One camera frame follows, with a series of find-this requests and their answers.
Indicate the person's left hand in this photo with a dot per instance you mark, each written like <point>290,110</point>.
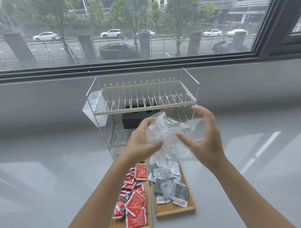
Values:
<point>138,145</point>

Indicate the black fence with grey pillars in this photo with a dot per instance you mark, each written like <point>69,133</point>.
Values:
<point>20,49</point>

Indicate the white sedan car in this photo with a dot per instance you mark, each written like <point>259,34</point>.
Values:
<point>45,36</point>
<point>211,33</point>
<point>151,34</point>

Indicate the pile of grey sachets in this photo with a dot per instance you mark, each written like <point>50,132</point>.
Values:
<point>169,183</point>

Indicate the wooden tray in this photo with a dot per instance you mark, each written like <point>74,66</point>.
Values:
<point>169,210</point>
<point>149,206</point>

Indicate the black box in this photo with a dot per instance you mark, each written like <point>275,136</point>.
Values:
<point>131,121</point>

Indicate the row of green street trees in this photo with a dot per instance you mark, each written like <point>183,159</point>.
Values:
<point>131,11</point>

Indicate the black sedan car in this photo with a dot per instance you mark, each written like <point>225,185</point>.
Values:
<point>117,51</point>

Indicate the pile of red sachets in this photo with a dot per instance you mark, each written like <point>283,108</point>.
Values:
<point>134,202</point>

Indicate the white plastic cutlery holder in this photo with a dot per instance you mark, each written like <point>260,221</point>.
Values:
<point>92,110</point>

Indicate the dark window frame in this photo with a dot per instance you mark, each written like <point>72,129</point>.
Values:
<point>94,69</point>

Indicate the white covered car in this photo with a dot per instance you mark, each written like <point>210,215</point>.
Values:
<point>237,32</point>

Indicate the person's right forearm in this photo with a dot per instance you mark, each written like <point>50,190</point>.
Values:
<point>251,199</point>

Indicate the person's left forearm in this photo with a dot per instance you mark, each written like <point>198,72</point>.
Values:
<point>103,197</point>

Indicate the person's right hand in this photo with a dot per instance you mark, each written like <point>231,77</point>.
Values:
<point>211,145</point>

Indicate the white suv car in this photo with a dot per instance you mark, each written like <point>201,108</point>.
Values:
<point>110,33</point>

